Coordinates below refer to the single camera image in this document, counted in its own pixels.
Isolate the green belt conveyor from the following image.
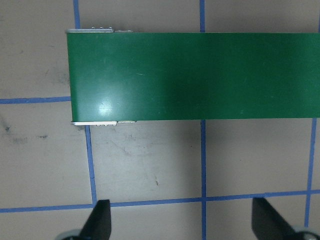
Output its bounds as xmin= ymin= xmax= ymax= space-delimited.
xmin=64 ymin=26 xmax=320 ymax=127

